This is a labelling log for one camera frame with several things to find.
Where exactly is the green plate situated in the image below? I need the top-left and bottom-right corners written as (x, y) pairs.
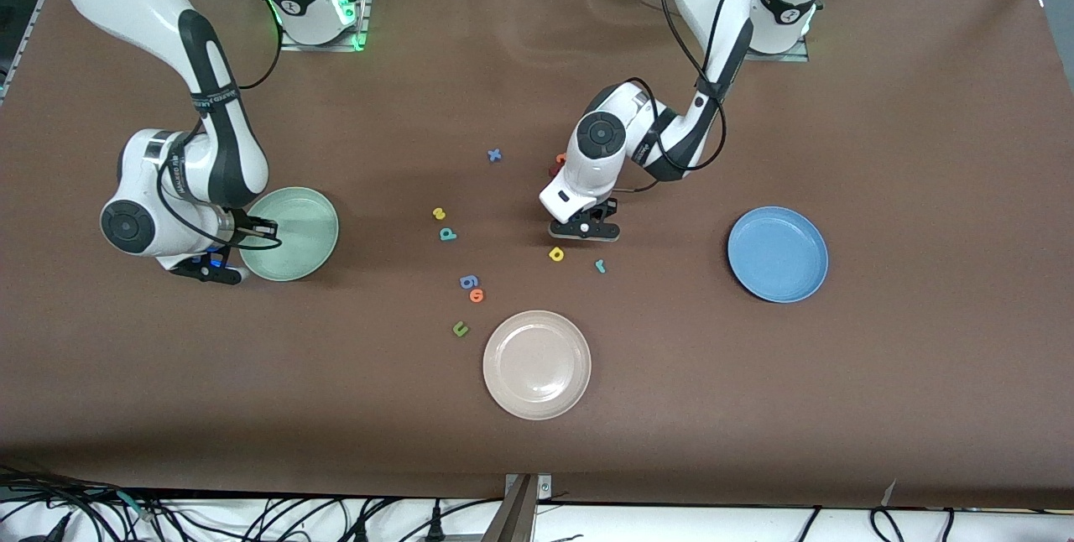
top-left (239, 186), bottom-right (340, 283)

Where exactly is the teal tipped cable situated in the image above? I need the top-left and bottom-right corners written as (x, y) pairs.
top-left (113, 487), bottom-right (156, 522)

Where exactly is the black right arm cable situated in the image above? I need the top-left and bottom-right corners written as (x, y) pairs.
top-left (155, 0), bottom-right (286, 251)

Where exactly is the black looped cable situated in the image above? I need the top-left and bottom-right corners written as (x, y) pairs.
top-left (870, 507), bottom-right (905, 542)

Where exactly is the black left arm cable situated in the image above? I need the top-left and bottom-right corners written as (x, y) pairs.
top-left (617, 0), bottom-right (785, 195)

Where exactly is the brown table cover mat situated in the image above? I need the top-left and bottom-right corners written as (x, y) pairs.
top-left (0, 0), bottom-right (1074, 509)

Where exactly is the blue plate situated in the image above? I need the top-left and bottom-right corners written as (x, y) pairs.
top-left (727, 206), bottom-right (830, 305)

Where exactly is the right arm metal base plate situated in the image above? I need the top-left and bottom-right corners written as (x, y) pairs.
top-left (279, 0), bottom-right (372, 53)

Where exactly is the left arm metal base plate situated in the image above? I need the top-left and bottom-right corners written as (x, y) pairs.
top-left (738, 45), bottom-right (811, 63)

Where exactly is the silver metal bracket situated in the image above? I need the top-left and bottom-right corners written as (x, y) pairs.
top-left (503, 473), bottom-right (553, 499)

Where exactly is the beige plate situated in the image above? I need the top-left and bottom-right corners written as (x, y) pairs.
top-left (482, 310), bottom-right (592, 421)

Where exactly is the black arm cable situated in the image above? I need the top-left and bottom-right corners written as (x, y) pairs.
top-left (155, 0), bottom-right (286, 251)
top-left (617, 0), bottom-right (785, 195)

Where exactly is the aluminium profile bar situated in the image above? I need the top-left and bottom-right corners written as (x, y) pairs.
top-left (482, 475), bottom-right (540, 542)

